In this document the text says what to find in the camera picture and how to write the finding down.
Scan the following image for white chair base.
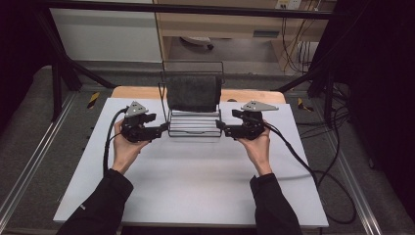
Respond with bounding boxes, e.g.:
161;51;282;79
179;35;214;51

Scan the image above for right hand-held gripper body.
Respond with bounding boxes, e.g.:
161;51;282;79
234;100;279;141

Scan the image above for black metal frame bar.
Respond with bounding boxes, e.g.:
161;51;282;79
38;0;341;21

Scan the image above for aluminium floor rail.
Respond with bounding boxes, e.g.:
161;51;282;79
0;92;77;226
321;126;383;235

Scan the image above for dark grey towel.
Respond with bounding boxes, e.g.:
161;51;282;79
165;75;223;114

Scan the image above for yellow black floor tape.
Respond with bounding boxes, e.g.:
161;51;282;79
297;97;313;113
86;91;101;110

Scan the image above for white cabinet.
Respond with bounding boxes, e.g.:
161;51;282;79
50;8;163;63

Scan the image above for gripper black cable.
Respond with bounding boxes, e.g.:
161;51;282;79
103;107;130;177
262;121;357;225

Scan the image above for wooden table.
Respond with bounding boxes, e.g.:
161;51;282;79
111;85;287;105

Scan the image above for black metal frame leg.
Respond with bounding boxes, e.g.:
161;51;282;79
275;65;337;128
32;9;116;121

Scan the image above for hanging black cable bundle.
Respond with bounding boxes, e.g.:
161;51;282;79
282;18;319;74

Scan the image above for white wall socket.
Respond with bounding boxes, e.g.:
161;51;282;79
275;0;302;10

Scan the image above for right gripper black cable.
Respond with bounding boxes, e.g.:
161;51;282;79
262;121;357;225

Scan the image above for light wooden desk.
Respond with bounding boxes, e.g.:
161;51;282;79
153;0;337;71

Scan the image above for person's right hand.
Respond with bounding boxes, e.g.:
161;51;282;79
236;121;273;177

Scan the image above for black curtain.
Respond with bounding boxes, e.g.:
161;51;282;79
0;0;53;131
326;0;415;223

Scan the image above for black floor cables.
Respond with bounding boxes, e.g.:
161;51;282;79
295;84;351;184

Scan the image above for person's left hand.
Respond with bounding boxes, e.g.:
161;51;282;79
112;118;151;175

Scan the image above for black wire rack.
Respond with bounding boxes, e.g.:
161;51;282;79
158;60;225;138

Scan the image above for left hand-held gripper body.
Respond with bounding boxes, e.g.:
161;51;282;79
120;101;155;144

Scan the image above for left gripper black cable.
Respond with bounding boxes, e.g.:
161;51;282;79
103;107;130;177

